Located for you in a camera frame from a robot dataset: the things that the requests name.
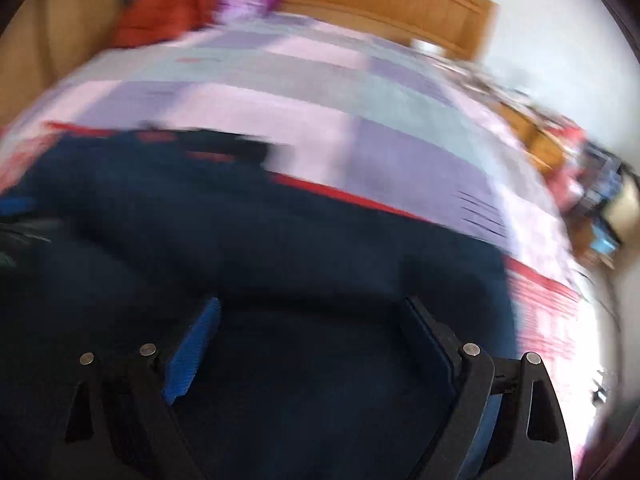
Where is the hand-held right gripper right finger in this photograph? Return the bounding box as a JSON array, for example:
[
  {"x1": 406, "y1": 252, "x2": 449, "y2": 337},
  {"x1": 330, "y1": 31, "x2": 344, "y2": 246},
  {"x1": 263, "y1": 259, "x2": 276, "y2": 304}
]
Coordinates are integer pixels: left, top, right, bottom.
[{"x1": 400, "y1": 296, "x2": 574, "y2": 480}]

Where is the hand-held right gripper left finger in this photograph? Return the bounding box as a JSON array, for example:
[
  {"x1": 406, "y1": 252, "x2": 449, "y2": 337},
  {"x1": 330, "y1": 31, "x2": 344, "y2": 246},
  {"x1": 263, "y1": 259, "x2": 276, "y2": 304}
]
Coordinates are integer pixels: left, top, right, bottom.
[{"x1": 64, "y1": 296, "x2": 222, "y2": 480}]

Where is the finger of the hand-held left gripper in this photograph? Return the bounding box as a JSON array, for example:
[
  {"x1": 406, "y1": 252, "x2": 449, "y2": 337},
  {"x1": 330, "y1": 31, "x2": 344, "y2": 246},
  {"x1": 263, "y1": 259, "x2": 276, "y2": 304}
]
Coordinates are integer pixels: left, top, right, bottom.
[{"x1": 0, "y1": 196, "x2": 38, "y2": 221}]

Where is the navy blue jacket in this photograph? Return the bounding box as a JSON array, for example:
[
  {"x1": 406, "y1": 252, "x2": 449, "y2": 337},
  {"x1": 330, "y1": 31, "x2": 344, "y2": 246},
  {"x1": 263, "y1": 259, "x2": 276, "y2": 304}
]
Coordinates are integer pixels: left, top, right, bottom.
[{"x1": 0, "y1": 129, "x2": 521, "y2": 480}]

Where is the red checked mat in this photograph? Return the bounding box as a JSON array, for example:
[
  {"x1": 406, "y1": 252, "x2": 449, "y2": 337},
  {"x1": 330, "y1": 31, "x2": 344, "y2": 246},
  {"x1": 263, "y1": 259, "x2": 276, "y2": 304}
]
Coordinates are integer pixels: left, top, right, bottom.
[{"x1": 0, "y1": 120, "x2": 596, "y2": 466}]

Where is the cluttered wooden bedside table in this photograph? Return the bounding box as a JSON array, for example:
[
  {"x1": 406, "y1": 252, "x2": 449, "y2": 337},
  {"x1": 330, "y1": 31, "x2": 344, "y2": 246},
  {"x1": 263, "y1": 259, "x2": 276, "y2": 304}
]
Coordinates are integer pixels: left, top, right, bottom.
[{"x1": 495, "y1": 95, "x2": 638, "y2": 271}]

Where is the orange puffer jacket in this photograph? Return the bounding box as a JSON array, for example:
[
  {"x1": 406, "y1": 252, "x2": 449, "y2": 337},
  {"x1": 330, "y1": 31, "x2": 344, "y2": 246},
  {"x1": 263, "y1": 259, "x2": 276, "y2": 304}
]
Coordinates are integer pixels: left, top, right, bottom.
[{"x1": 112, "y1": 0, "x2": 226, "y2": 50}]

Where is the pastel patchwork bed sheet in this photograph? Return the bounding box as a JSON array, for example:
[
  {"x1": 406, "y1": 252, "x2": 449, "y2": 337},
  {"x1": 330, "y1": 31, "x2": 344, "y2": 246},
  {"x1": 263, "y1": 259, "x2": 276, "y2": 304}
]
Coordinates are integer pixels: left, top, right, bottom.
[{"x1": 0, "y1": 12, "x2": 576, "y2": 281}]

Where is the wooden headboard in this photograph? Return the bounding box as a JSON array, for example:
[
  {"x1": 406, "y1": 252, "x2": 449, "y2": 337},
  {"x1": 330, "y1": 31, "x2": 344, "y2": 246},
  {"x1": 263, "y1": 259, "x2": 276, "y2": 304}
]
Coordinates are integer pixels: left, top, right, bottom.
[{"x1": 235, "y1": 0, "x2": 498, "y2": 61}]

